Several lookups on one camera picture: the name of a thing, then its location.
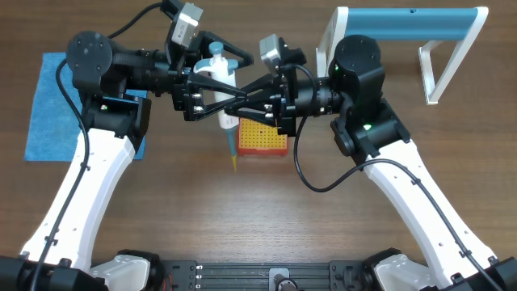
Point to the white pipette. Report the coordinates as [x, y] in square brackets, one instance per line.
[220, 66]

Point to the white and blue stand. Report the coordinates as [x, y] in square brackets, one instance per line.
[404, 24]

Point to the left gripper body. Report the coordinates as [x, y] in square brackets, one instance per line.
[181, 93]

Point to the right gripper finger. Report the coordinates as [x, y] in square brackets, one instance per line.
[274, 87]
[246, 60]
[258, 109]

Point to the mounting rail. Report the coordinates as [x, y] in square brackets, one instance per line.
[242, 277]

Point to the red and yellow tip box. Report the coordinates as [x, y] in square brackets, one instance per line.
[258, 139]

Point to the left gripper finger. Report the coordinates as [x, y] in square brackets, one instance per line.
[192, 85]

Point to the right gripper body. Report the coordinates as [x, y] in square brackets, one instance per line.
[291, 105]

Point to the blue cloth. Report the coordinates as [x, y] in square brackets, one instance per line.
[44, 121]

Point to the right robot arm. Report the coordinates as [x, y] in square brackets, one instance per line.
[404, 190]

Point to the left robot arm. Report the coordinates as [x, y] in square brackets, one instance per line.
[101, 169]

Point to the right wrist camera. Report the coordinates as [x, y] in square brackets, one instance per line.
[270, 50]

